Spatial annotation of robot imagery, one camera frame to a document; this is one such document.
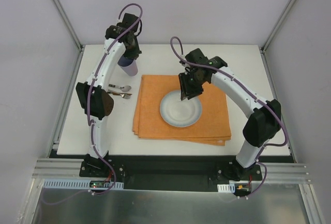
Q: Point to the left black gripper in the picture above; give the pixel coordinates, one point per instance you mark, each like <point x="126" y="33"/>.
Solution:
<point x="132" y="52"/>

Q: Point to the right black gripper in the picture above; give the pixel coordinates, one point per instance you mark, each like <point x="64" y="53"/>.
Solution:
<point x="190" y="85"/>

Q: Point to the lilac plastic cup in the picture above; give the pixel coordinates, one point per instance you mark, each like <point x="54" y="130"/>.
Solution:
<point x="129" y="66"/>

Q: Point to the white blue-rimmed plate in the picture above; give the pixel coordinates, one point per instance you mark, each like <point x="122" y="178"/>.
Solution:
<point x="180" y="113"/>

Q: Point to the orange cloth napkin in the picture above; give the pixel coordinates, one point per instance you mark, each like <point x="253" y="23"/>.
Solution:
<point x="213" y="127"/>

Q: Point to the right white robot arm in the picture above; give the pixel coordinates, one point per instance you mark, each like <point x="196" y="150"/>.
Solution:
<point x="263" y="116"/>

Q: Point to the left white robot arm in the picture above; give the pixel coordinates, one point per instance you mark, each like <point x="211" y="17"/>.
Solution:
<point x="120" y="42"/>

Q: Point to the silver spoon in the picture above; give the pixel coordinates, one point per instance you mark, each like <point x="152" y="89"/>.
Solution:
<point x="125" y="88"/>

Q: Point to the silver fork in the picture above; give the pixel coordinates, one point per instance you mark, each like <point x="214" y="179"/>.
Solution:
<point x="123" y="95"/>

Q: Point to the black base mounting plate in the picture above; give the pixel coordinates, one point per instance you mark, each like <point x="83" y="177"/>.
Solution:
<point x="170" y="173"/>

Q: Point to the right aluminium frame post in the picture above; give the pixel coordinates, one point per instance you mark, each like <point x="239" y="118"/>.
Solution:
<point x="279" y="23"/>

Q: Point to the aluminium frame post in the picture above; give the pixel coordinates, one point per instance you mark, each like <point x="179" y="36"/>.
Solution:
<point x="279" y="23"/>
<point x="60" y="10"/>

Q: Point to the left aluminium frame post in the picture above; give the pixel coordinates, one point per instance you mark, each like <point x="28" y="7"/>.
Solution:
<point x="60" y="10"/>

